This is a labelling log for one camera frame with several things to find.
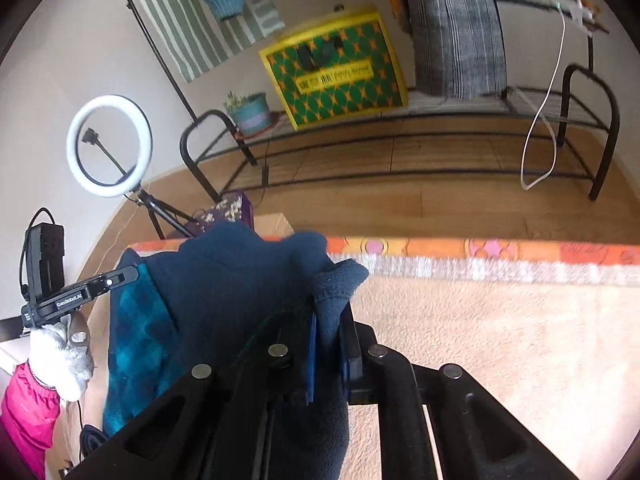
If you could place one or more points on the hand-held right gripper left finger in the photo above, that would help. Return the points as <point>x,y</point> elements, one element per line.
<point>310,360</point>

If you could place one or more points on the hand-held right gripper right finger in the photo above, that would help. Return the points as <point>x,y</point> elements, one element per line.
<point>352,365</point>

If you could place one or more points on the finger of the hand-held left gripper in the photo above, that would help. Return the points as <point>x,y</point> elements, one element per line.
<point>122,276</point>

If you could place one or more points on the teal plaid fleece jacket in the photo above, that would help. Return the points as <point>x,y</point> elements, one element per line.
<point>225,285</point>

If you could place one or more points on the black metal clothes rack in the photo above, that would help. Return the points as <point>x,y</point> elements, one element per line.
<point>606,155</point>

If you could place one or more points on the person's left hand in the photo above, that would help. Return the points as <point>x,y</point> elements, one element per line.
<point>55,360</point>

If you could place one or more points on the purple floral box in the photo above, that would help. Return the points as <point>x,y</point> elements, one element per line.
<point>225,210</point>

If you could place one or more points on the tan cardboard box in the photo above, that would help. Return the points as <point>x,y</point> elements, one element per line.
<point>272,225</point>

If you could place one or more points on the beige blanket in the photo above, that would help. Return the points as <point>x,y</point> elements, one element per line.
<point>500,335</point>

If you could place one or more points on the white checked bed sheet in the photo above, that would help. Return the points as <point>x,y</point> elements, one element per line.
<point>500,267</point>

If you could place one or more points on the teal plant pot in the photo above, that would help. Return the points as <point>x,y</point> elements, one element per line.
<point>252,115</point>

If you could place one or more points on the white green striped cloth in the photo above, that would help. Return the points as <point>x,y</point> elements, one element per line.
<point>170,25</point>

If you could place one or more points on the yellow green patterned box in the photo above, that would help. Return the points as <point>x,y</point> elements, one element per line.
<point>340,95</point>

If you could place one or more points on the grey plaid coat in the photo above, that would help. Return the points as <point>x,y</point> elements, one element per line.
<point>450,35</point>

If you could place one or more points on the white clip lamp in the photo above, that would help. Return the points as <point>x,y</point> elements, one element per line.
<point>575,10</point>

